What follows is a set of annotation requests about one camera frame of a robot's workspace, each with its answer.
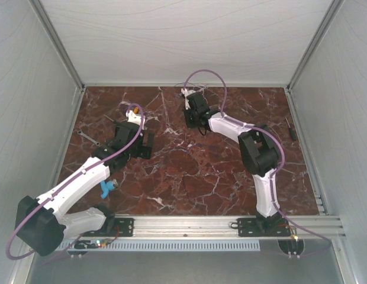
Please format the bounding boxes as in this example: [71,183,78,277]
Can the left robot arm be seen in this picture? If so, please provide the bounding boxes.
[15,111,154,256]

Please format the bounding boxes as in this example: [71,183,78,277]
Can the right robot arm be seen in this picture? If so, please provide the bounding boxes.
[181,89,285,235]

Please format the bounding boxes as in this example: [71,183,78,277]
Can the silver ratchet wrench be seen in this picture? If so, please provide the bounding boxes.
[77,131,101,146]

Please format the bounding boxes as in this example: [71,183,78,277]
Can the small black screwdriver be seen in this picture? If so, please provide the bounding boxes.
[285,118,297,141]

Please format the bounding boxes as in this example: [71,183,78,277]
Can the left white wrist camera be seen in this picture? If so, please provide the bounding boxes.
[126,110,146,130]

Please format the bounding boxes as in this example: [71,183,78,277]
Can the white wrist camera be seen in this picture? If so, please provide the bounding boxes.
[126,110,146,130]
[181,88,200,111]

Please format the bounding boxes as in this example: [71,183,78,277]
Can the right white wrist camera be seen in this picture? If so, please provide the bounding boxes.
[181,88,200,111]

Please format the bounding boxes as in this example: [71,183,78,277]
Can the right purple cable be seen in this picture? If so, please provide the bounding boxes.
[183,69,332,258]

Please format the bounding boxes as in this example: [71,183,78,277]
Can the purple cable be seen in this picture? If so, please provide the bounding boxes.
[183,69,332,258]
[5,102,144,260]

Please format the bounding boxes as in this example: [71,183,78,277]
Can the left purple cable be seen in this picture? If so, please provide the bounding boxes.
[5,102,144,260]

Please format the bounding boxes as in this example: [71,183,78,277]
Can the grey slotted cable duct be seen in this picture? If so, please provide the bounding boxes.
[68,238,260,252]

